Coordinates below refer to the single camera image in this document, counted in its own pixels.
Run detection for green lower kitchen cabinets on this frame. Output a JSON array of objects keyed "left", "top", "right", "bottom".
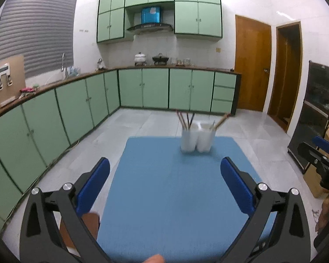
[{"left": 0, "top": 68, "right": 242, "bottom": 235}]

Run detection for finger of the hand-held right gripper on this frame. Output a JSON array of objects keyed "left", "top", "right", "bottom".
[
  {"left": 297, "top": 142, "right": 329, "bottom": 167},
  {"left": 312, "top": 135, "right": 329, "bottom": 155}
]

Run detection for black glass cabinet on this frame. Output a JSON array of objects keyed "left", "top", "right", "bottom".
[{"left": 287, "top": 60, "right": 329, "bottom": 173}]

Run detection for person's left hand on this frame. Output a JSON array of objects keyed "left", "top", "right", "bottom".
[{"left": 143, "top": 254, "right": 165, "bottom": 263}]

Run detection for white cooking pot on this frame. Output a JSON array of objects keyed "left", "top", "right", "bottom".
[{"left": 134, "top": 52, "right": 147, "bottom": 66}]

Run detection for blue tablecloth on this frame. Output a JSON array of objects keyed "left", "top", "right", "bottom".
[{"left": 97, "top": 136, "right": 280, "bottom": 263}]

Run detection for wooden door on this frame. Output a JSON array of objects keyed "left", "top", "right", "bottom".
[{"left": 234, "top": 14, "right": 272, "bottom": 112}]

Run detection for green kitchen cabinets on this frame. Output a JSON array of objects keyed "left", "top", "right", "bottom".
[
  {"left": 0, "top": 68, "right": 242, "bottom": 235},
  {"left": 97, "top": 0, "right": 223, "bottom": 44}
]

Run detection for open wooden doorway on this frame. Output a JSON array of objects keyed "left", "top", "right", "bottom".
[{"left": 267, "top": 20, "right": 302, "bottom": 133}]

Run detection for red ended wooden chopstick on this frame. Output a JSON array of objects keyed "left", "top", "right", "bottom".
[{"left": 214, "top": 113, "right": 231, "bottom": 130}]

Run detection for green upper kitchen cabinets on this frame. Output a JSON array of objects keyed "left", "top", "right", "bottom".
[{"left": 97, "top": 0, "right": 223, "bottom": 44}]

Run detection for cardboard box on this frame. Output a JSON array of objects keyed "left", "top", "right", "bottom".
[{"left": 303, "top": 153, "right": 329, "bottom": 199}]

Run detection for white twin utensil holder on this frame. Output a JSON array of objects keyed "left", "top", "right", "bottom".
[{"left": 180, "top": 123, "right": 216, "bottom": 154}]

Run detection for white wall device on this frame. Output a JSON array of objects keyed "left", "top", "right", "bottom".
[{"left": 0, "top": 63, "right": 12, "bottom": 91}]

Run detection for black cooking pot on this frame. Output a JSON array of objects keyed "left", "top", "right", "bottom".
[{"left": 152, "top": 53, "right": 170, "bottom": 66}]

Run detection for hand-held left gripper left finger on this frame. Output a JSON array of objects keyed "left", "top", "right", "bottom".
[{"left": 19, "top": 157, "right": 111, "bottom": 263}]

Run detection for red cloth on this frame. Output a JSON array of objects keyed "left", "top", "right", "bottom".
[{"left": 20, "top": 86, "right": 40, "bottom": 95}]

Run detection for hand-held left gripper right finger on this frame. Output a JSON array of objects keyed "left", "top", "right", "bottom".
[{"left": 220, "top": 157, "right": 311, "bottom": 263}]

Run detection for range hood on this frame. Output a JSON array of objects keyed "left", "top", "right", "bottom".
[{"left": 127, "top": 5, "right": 174, "bottom": 35}]

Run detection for cardboard board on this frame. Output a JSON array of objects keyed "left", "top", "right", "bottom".
[{"left": 0, "top": 55, "right": 26, "bottom": 110}]

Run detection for grey window blind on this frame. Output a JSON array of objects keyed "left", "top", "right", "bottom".
[{"left": 0, "top": 0, "right": 79, "bottom": 78}]

